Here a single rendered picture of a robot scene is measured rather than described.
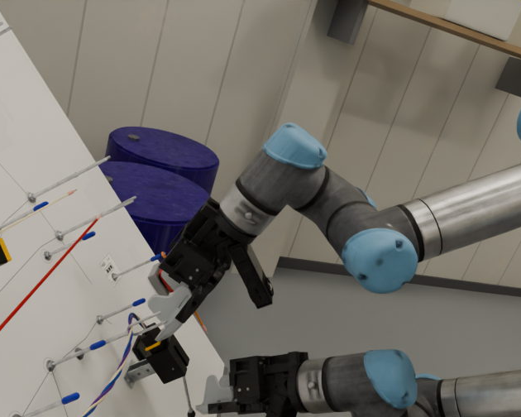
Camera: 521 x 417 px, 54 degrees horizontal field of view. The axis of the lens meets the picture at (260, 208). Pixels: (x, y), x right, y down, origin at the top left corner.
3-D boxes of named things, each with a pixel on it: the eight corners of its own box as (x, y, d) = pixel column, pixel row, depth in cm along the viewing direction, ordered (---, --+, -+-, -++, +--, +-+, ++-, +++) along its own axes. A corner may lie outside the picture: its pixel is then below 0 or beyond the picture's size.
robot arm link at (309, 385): (348, 410, 75) (322, 414, 69) (321, 413, 77) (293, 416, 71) (341, 357, 78) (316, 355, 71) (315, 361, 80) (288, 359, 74)
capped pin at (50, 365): (46, 358, 67) (101, 334, 65) (54, 362, 68) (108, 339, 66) (45, 369, 66) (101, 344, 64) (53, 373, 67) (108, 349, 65)
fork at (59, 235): (58, 228, 82) (133, 191, 79) (64, 237, 82) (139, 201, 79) (52, 233, 80) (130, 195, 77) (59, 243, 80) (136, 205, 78)
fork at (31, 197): (30, 190, 79) (107, 150, 76) (36, 200, 80) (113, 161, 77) (24, 194, 77) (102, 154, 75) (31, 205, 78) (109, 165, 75)
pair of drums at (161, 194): (174, 268, 324) (210, 136, 293) (209, 412, 224) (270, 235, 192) (53, 255, 298) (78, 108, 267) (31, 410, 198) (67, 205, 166)
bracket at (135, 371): (131, 389, 81) (158, 377, 81) (122, 377, 81) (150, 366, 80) (138, 370, 86) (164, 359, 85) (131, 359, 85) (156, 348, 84)
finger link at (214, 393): (196, 377, 88) (240, 371, 83) (197, 415, 85) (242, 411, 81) (184, 377, 85) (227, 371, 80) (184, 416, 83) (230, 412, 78)
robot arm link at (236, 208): (278, 203, 76) (277, 225, 68) (259, 226, 77) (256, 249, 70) (237, 173, 74) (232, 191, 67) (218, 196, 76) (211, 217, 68)
